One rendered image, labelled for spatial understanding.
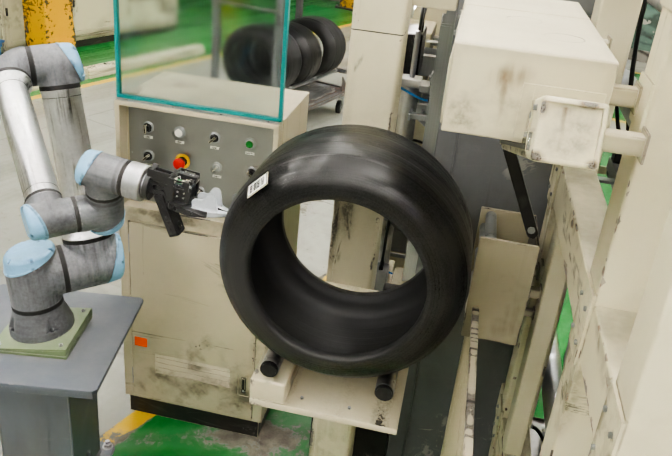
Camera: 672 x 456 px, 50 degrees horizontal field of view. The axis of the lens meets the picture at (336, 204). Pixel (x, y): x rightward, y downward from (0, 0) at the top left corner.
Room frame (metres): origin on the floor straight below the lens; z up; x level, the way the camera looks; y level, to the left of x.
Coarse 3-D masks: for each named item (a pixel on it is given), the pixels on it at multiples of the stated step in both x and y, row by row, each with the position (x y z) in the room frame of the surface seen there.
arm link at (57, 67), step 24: (48, 48) 2.03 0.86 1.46; (72, 48) 2.06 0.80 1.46; (48, 72) 2.00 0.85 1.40; (72, 72) 2.03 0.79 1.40; (48, 96) 2.00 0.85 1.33; (72, 96) 2.02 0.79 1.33; (48, 120) 1.99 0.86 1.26; (72, 120) 2.00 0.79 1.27; (72, 144) 1.98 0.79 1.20; (72, 168) 1.96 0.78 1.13; (72, 192) 1.94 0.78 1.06; (72, 240) 1.90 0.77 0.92; (96, 240) 1.92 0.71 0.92; (120, 240) 1.99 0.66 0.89; (72, 264) 1.87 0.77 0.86; (96, 264) 1.90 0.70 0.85; (120, 264) 1.93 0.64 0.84; (72, 288) 1.86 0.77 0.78
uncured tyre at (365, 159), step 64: (320, 128) 1.61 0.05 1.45; (256, 192) 1.43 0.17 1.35; (320, 192) 1.38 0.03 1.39; (384, 192) 1.37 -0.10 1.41; (448, 192) 1.47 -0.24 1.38; (256, 256) 1.65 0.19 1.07; (448, 256) 1.35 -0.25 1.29; (256, 320) 1.40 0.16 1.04; (320, 320) 1.62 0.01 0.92; (384, 320) 1.61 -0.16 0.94; (448, 320) 1.35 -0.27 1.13
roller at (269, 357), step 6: (270, 354) 1.44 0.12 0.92; (276, 354) 1.45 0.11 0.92; (264, 360) 1.42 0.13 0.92; (270, 360) 1.42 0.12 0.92; (276, 360) 1.43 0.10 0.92; (282, 360) 1.45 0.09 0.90; (264, 366) 1.41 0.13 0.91; (270, 366) 1.41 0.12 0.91; (276, 366) 1.41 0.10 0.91; (264, 372) 1.41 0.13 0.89; (270, 372) 1.41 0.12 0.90; (276, 372) 1.41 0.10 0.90
